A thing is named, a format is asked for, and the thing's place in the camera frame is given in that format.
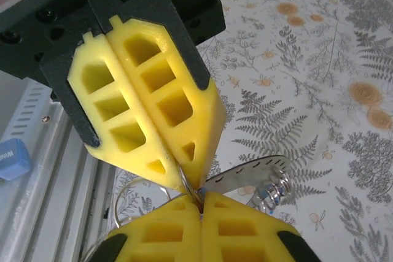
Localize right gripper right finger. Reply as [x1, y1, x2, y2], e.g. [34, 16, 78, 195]
[201, 190, 320, 262]

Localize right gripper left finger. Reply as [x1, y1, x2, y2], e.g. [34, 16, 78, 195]
[101, 196, 204, 262]

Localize thin metal utensil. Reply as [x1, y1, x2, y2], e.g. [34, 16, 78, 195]
[177, 165, 205, 214]

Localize small silver split rings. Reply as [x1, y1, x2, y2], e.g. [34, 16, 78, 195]
[257, 168, 292, 215]

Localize floral patterned table cover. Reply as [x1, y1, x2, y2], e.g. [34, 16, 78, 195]
[113, 0, 393, 262]

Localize thin wire key loop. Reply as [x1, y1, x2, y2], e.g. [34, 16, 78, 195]
[82, 177, 185, 262]

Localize white slotted cable duct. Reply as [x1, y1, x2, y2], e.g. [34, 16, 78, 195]
[0, 85, 52, 140]

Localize slotted aluminium mounting rail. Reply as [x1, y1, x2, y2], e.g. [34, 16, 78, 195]
[0, 71, 119, 262]

